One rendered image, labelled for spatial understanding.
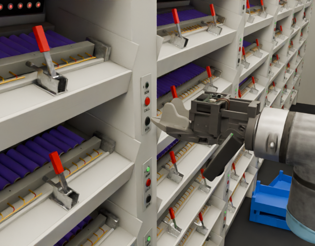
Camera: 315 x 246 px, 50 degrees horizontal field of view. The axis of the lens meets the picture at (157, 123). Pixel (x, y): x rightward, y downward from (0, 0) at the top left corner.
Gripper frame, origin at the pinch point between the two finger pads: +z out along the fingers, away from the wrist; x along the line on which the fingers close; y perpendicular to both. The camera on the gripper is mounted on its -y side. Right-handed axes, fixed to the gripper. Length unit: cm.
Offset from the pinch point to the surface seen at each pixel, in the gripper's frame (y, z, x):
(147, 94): 5.7, 2.4, -0.4
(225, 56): 2, 6, -65
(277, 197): -92, -13, -131
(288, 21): 3, 4, -205
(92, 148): -3.6, 9.3, 9.9
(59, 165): -0.2, 5.4, 22.7
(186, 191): -42, 9, -40
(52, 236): -9.2, 3.2, 27.9
